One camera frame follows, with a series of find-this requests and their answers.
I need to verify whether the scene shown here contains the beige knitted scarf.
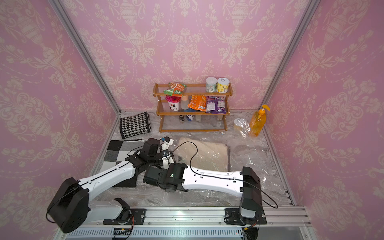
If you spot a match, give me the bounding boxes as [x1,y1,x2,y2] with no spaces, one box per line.
[173,137,230,172]

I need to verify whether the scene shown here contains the small white bottle on shelf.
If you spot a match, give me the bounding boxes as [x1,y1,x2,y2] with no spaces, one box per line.
[181,96,190,110]

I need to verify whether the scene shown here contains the yellow white cup can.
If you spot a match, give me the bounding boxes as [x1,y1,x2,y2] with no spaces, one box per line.
[216,78,230,94]

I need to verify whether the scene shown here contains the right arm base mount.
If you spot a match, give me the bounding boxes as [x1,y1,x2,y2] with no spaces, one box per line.
[224,208,267,226]

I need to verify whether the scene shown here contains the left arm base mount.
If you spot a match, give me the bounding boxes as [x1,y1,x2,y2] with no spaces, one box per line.
[103,198,146,226]

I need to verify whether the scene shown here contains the black white houndstooth scarf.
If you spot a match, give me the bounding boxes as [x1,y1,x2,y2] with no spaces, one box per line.
[120,112,152,140]

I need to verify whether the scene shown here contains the orange snack bag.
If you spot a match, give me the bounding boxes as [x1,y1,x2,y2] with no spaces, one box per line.
[188,95,207,112]

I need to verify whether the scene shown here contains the wooden three-tier shelf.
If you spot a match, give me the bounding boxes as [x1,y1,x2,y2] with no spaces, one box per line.
[153,83,233,133]

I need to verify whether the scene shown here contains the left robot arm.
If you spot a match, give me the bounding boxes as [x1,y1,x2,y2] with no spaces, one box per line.
[46,137,174,233]

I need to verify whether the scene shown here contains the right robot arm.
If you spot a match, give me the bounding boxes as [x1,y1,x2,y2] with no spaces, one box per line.
[143,163,267,226]

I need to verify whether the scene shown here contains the pink lid yogurt cup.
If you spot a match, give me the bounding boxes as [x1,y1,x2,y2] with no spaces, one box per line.
[166,96,181,112]

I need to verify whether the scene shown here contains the green white cup can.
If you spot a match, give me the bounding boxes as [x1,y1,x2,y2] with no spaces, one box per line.
[206,77,217,93]

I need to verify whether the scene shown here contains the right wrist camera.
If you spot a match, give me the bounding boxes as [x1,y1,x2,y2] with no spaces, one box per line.
[162,150,174,169]

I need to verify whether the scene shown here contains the aluminium front rail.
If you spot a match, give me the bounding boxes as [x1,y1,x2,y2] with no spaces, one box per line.
[59,206,313,228]

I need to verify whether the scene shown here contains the purple snack bag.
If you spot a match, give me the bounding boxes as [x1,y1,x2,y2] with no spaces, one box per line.
[206,96,227,114]

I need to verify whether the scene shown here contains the red green snack packet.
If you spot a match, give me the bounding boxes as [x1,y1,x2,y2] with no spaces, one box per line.
[163,82,187,97]

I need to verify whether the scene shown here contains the orange soap pump bottle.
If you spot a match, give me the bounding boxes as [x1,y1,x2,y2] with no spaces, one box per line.
[249,105,270,137]

